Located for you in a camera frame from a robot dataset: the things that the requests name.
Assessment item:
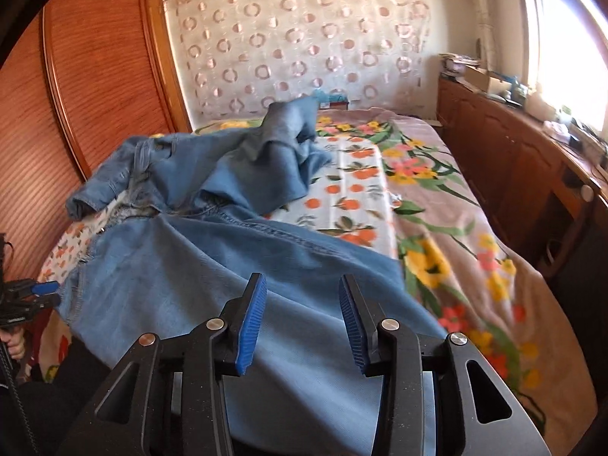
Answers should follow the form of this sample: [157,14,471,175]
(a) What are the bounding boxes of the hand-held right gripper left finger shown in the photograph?
[57,273,268,456]

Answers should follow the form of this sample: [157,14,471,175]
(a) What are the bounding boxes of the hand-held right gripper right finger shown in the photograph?
[338,274,554,456]

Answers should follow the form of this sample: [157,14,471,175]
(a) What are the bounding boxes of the blue denim pants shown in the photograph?
[54,95,450,456]

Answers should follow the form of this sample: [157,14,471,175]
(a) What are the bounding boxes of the person's left hand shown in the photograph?
[1,328,27,362]

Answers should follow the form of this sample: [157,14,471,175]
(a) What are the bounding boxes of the folded denim jeans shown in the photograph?
[65,136,165,222]

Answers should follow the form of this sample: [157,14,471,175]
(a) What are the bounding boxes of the orange fruit print bed sheet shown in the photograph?
[38,133,404,295]

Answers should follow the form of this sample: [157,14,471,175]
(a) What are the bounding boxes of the floral blanket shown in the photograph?
[26,107,599,456]

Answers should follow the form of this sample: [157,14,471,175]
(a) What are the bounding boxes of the wooden slatted headboard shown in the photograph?
[0,0,193,286]

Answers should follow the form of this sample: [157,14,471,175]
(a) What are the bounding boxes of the long wooden cabinet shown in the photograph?
[436,76,608,295]

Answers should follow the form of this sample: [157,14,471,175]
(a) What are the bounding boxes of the blue bag in box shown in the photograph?
[311,88,350,111]

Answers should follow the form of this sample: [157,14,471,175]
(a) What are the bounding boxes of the open cardboard box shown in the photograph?
[463,64,504,93]

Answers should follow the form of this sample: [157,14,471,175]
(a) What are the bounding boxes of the stack of papers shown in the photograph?
[439,52,483,77]

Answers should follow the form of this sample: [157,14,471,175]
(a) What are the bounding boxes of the circle pattern sheer curtain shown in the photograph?
[164,0,431,127]

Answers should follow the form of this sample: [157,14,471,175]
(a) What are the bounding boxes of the black ribbed cable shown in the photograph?
[0,337,36,456]

